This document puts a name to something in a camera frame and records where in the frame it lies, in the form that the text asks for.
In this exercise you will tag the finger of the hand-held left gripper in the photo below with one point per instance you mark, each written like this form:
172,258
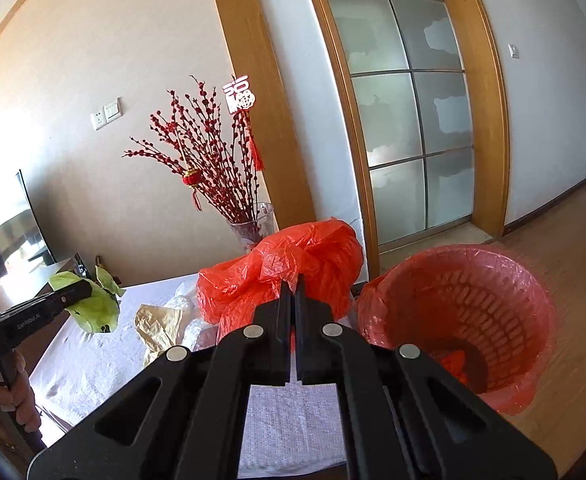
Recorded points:
73,292

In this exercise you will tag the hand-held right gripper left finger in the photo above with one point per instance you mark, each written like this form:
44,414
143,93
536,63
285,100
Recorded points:
273,340

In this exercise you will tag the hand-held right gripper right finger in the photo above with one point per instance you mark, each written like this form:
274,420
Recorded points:
313,345

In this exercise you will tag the green plastic bag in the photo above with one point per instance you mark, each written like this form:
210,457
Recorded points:
100,312

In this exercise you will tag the clear plastic bag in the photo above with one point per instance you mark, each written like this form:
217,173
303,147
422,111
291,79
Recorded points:
195,332

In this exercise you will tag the red plastic bag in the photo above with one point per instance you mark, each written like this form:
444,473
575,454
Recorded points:
283,255

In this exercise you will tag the red slatted plastic basket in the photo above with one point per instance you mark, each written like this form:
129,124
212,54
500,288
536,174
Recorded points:
463,300

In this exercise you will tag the red lined waste basket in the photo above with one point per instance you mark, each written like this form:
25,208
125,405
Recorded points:
540,360

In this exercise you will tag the person's left hand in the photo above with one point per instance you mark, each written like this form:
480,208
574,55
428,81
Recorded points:
23,395

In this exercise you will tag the flat screen television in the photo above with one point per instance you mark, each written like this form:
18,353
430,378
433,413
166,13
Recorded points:
18,230

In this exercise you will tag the beige paper bag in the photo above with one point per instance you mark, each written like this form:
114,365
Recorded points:
158,325

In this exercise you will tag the clear glass vase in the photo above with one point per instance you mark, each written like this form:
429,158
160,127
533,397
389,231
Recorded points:
245,232

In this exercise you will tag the small red lantern ornament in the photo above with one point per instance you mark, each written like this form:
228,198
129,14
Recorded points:
191,178

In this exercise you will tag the red berry branches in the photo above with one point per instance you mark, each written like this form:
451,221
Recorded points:
208,160

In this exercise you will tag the red character ornament with tassel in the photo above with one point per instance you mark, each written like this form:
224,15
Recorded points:
240,97

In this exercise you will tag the frosted glass sliding door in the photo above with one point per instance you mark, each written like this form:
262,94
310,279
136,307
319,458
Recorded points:
398,110

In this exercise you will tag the white wall socket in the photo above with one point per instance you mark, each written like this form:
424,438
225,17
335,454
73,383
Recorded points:
98,120

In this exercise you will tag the wooden wall trim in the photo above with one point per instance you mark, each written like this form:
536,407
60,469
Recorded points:
263,85

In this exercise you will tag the wooden door frame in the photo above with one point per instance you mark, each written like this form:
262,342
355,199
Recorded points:
488,110

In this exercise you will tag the small white wall switch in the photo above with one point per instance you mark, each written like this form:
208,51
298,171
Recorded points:
513,50

